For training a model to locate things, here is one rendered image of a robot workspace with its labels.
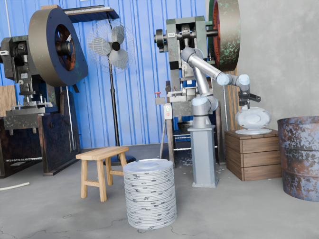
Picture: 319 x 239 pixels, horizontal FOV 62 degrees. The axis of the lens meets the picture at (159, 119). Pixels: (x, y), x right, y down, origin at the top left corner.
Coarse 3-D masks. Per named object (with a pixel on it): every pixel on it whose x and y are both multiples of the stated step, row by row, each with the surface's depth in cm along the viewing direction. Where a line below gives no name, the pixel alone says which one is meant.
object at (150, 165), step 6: (132, 162) 166; (144, 162) 165; (150, 162) 161; (156, 162) 162; (162, 162) 161; (168, 162) 160; (126, 168) 153; (132, 168) 152; (138, 168) 151; (144, 168) 150; (150, 168) 149; (156, 168) 148; (162, 168) 147
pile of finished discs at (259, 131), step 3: (243, 129) 239; (249, 129) 238; (252, 129) 237; (255, 129) 235; (258, 129) 234; (261, 129) 232; (264, 129) 231; (267, 129) 229; (270, 129) 225; (237, 132) 228; (240, 132) 226; (243, 132) 225; (246, 132) 223; (249, 132) 221; (252, 132) 220; (255, 132) 219; (258, 132) 218; (261, 132) 217; (264, 132) 216; (267, 132) 213
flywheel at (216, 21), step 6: (216, 0) 269; (216, 6) 283; (216, 12) 291; (216, 18) 297; (216, 24) 301; (216, 36) 286; (216, 42) 307; (216, 48) 306; (216, 54) 303; (216, 60) 299
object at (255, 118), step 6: (252, 108) 215; (258, 108) 213; (240, 114) 224; (246, 114) 222; (252, 114) 222; (258, 114) 219; (264, 114) 217; (270, 114) 216; (240, 120) 230; (246, 120) 229; (252, 120) 228; (258, 120) 226; (264, 120) 223; (270, 120) 222; (246, 126) 235; (252, 126) 233; (258, 126) 231; (264, 126) 229
